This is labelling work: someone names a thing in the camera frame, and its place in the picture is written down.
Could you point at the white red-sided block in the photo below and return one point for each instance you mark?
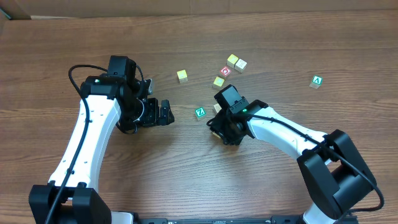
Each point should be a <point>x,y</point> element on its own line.
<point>216,108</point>

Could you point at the red letter block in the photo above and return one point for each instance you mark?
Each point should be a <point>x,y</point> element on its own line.
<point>225,72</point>

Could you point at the green V block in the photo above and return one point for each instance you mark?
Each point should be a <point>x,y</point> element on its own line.
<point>316,82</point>

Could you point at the white outline block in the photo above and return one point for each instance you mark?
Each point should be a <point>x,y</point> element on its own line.
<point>216,135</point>

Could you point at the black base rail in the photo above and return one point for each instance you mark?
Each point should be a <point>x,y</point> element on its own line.
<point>276,219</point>

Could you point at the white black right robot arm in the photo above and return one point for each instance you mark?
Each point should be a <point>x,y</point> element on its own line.
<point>334,172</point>

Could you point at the white block top right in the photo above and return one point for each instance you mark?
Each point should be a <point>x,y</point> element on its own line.
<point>240,65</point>

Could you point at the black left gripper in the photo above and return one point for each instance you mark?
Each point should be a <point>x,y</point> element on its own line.
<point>157,116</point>

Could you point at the yellow block top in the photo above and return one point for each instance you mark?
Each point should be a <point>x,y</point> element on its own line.
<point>231,60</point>

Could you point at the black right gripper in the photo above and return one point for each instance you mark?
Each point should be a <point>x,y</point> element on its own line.
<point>219,129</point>

